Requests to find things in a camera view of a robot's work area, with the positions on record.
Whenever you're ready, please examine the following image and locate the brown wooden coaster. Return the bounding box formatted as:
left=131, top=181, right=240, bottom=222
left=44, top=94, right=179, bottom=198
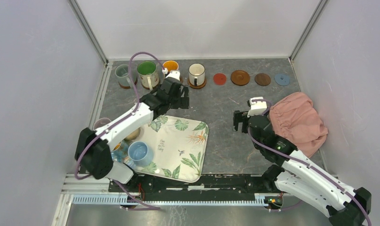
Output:
left=230, top=70, right=250, bottom=86
left=187, top=79, right=207, bottom=89
left=141, top=84, right=160, bottom=90
left=118, top=81, right=138, bottom=90

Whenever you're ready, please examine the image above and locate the white mug orange inside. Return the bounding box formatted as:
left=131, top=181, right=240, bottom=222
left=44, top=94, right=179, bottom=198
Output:
left=162, top=60, right=179, bottom=73

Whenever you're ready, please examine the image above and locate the white mug green inside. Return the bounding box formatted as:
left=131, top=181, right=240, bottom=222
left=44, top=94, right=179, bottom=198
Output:
left=137, top=61, right=160, bottom=89

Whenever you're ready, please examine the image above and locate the cream enamel mug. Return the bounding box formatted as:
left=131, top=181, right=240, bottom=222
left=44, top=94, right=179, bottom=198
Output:
left=188, top=63, right=205, bottom=87

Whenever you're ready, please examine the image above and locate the pink drawstring cloth bag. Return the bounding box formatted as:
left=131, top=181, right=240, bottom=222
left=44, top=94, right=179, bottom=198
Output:
left=269, top=92, right=328, bottom=158

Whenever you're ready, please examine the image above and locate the red round coaster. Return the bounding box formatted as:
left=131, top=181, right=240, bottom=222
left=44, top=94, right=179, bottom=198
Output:
left=213, top=73, right=227, bottom=86

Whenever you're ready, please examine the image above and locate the leaf patterned serving tray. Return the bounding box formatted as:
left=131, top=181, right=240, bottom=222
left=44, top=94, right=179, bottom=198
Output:
left=124, top=115, right=209, bottom=183

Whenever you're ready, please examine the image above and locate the dark walnut coaster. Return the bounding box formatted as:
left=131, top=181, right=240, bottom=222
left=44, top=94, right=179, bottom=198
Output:
left=255, top=73, right=271, bottom=86

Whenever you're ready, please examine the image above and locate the blue round coaster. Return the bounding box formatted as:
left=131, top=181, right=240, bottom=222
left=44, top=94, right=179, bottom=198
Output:
left=274, top=73, right=290, bottom=86

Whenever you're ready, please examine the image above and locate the grey green ribbed mug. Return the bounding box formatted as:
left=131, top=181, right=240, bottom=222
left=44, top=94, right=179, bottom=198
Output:
left=115, top=65, right=137, bottom=89

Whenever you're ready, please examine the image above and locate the light blue mug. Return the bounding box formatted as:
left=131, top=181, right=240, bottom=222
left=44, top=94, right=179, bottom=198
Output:
left=128, top=141, right=154, bottom=167

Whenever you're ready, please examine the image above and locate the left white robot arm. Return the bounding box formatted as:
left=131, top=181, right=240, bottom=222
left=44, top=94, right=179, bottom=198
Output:
left=74, top=77, right=189, bottom=192

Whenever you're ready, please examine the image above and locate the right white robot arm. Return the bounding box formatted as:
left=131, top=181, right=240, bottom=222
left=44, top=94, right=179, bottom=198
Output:
left=233, top=111, right=372, bottom=226

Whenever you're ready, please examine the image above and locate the beige ceramic mug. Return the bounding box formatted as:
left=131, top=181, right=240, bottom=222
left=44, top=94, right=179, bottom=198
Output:
left=124, top=128, right=141, bottom=141

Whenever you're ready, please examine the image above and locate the pink ribbed mug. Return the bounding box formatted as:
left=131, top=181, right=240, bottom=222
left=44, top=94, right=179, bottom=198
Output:
left=92, top=118, right=111, bottom=130

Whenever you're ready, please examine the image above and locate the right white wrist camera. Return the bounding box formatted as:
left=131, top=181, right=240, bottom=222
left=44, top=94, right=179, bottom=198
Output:
left=247, top=97, right=270, bottom=117

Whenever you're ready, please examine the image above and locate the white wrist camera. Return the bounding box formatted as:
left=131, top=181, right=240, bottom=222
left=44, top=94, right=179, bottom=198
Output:
left=162, top=68, right=181, bottom=81
left=247, top=97, right=270, bottom=117

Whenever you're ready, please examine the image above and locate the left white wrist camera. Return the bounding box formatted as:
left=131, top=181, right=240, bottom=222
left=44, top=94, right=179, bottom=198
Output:
left=162, top=68, right=181, bottom=81

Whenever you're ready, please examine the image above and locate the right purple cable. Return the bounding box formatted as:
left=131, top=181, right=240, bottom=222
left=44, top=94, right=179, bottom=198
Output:
left=247, top=99, right=372, bottom=226

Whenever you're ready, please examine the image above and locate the purple cable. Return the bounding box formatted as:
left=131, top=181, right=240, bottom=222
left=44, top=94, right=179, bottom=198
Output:
left=247, top=99, right=372, bottom=226
left=74, top=51, right=165, bottom=211

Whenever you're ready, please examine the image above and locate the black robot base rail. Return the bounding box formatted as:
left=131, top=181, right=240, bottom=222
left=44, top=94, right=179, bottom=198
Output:
left=124, top=174, right=282, bottom=202

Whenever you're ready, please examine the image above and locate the orange inside blue handle mug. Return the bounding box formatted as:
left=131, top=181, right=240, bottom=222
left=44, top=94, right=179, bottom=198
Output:
left=111, top=140, right=129, bottom=163

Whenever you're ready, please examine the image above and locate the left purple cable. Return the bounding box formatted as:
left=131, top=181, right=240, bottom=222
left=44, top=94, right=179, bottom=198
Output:
left=74, top=51, right=165, bottom=211

